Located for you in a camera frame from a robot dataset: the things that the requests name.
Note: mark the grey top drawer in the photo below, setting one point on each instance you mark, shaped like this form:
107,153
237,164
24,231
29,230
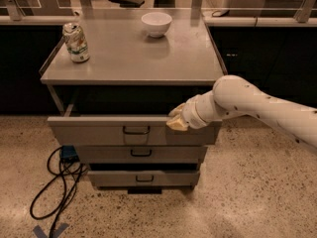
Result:
128,131

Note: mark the crushed white green can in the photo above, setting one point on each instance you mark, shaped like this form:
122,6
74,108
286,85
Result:
75,42

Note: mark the grey bottom drawer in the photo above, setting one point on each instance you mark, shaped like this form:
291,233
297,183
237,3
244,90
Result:
143,178

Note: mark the white ceramic bowl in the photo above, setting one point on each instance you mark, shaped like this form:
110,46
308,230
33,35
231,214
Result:
156,24

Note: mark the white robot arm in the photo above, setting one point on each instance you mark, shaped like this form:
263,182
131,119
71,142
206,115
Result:
233,96

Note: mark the grey metal drawer cabinet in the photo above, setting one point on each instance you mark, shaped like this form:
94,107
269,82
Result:
130,73

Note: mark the blue power box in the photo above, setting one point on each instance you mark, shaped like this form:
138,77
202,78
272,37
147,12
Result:
68,154

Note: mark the grey drawer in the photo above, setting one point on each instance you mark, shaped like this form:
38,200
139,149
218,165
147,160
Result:
128,131
143,178
140,155

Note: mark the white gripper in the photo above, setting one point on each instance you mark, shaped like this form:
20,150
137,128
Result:
189,115

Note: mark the grey middle drawer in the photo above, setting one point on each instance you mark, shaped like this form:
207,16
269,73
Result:
140,155

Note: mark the black office chair seat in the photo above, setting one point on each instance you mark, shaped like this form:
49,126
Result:
129,3

